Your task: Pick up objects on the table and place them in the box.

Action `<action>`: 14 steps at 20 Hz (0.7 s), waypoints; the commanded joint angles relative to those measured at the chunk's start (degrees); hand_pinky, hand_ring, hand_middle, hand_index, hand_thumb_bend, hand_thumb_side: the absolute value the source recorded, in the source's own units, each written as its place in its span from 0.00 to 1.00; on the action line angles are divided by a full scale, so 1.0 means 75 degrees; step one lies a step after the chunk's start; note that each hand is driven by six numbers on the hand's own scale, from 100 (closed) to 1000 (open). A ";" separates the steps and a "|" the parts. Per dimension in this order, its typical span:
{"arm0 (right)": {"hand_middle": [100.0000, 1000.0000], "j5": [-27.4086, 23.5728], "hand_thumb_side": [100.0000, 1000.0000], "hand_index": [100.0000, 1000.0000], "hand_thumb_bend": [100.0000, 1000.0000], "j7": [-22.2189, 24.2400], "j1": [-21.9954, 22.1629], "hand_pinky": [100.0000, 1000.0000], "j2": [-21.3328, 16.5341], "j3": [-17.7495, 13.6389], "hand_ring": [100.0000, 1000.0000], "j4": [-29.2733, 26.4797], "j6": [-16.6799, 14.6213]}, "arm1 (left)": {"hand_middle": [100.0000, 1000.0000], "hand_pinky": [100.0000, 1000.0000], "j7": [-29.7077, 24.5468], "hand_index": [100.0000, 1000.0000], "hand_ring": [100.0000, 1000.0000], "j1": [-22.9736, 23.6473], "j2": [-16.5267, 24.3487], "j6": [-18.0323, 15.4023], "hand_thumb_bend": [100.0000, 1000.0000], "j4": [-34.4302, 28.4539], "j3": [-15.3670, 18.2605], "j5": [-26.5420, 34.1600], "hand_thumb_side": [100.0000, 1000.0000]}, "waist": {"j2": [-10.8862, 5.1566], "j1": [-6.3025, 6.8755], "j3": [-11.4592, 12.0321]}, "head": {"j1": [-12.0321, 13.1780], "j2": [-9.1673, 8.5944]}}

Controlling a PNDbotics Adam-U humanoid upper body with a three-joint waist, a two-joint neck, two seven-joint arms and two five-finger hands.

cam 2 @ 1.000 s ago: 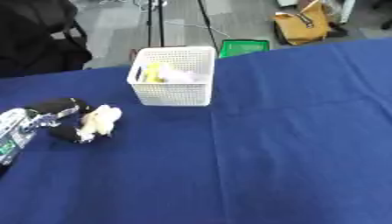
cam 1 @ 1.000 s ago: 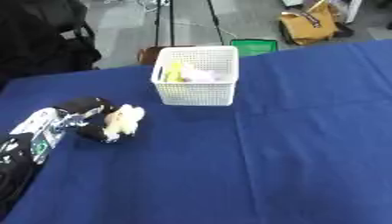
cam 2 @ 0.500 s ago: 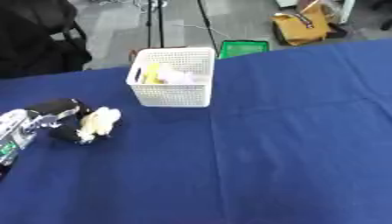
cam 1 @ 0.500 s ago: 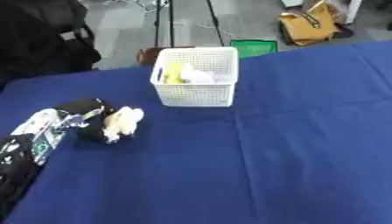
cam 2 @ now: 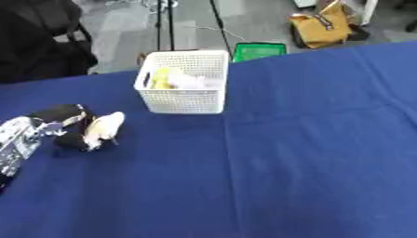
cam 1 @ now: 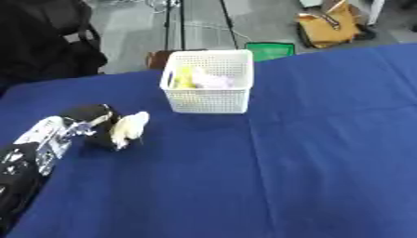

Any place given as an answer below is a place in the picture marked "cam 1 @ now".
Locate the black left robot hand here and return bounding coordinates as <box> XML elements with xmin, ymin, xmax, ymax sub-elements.
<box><xmin>59</xmin><ymin>103</ymin><xmax>128</xmax><ymax>151</ymax></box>

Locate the white soft toy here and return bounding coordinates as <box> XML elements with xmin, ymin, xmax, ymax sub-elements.
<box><xmin>109</xmin><ymin>111</ymin><xmax>152</xmax><ymax>151</ymax></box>

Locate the brown cardboard box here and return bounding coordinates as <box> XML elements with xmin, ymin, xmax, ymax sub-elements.
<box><xmin>144</xmin><ymin>48</ymin><xmax>209</xmax><ymax>71</ymax></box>

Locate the black bag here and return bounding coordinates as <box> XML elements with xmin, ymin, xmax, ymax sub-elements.
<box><xmin>0</xmin><ymin>0</ymin><xmax>110</xmax><ymax>84</ymax></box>

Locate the yellow toy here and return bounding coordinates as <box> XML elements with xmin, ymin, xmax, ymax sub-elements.
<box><xmin>172</xmin><ymin>66</ymin><xmax>197</xmax><ymax>89</ymax></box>

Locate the white perforated plastic basket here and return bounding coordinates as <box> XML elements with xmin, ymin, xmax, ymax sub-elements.
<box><xmin>157</xmin><ymin>49</ymin><xmax>256</xmax><ymax>114</ymax></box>

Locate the black tripod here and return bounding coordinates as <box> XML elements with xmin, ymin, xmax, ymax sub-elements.
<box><xmin>161</xmin><ymin>0</ymin><xmax>241</xmax><ymax>52</ymax></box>

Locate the green crate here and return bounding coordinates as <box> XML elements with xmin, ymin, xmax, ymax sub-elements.
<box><xmin>242</xmin><ymin>41</ymin><xmax>297</xmax><ymax>63</ymax></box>

